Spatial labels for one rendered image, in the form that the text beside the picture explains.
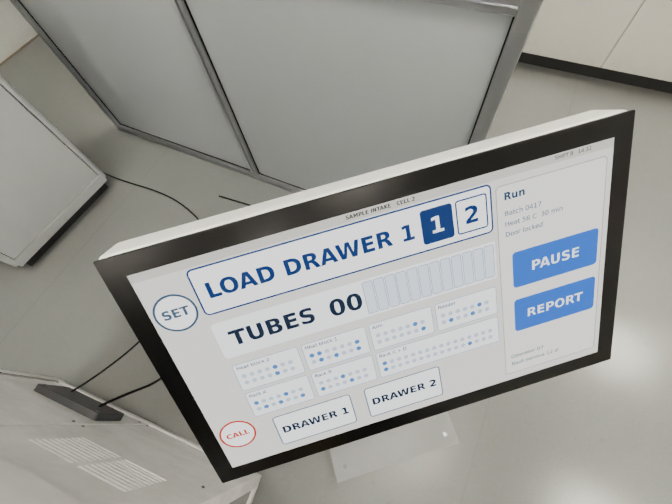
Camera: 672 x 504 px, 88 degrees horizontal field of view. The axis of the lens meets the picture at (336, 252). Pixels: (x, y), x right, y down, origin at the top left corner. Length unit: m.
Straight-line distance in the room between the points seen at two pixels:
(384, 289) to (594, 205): 0.23
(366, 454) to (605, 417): 0.87
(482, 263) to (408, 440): 1.10
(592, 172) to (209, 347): 0.42
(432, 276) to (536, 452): 1.25
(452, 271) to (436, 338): 0.08
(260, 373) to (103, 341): 1.52
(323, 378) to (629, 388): 1.46
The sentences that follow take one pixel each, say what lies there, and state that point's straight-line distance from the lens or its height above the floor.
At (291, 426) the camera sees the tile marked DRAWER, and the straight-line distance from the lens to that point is 0.46.
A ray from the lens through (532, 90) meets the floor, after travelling 2.47.
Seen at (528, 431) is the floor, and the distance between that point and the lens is 1.56.
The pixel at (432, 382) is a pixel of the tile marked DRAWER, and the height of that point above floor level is 1.00.
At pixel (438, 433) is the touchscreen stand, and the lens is 1.44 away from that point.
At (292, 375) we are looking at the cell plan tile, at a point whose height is 1.06.
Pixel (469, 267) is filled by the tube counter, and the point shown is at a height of 1.11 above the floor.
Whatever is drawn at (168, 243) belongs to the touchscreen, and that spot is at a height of 1.20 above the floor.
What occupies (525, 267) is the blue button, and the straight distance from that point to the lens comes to 0.43.
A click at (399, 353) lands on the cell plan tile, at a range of 0.41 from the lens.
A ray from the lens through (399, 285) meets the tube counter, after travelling 0.37.
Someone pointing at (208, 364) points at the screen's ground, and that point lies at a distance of 0.40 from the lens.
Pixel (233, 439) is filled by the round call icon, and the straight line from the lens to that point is 0.47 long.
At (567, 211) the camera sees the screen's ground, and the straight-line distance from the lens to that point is 0.43.
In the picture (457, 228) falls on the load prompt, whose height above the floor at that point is 1.15.
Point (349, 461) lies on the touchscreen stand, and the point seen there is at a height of 0.03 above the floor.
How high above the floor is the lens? 1.45
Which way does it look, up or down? 63 degrees down
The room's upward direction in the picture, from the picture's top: 10 degrees counter-clockwise
